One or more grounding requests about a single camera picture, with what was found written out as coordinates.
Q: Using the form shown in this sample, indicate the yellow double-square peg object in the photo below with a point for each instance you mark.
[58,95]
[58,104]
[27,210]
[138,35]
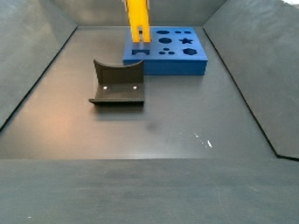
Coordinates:
[140,19]

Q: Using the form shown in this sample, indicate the black curved holder stand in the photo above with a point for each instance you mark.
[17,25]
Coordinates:
[121,84]

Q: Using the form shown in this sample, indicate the blue shape-sorter block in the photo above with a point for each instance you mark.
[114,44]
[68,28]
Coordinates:
[173,54]

